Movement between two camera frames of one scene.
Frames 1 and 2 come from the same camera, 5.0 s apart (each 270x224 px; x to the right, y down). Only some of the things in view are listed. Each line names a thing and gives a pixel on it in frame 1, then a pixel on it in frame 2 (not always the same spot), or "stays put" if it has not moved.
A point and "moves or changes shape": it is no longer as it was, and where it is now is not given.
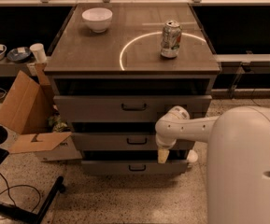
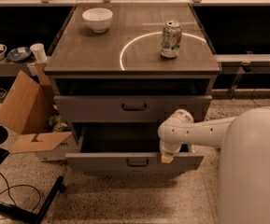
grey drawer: x=132 y=142 moves or changes shape
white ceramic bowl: x=98 y=19 stays put
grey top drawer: x=125 y=108 stays put
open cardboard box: x=30 y=109 stays put
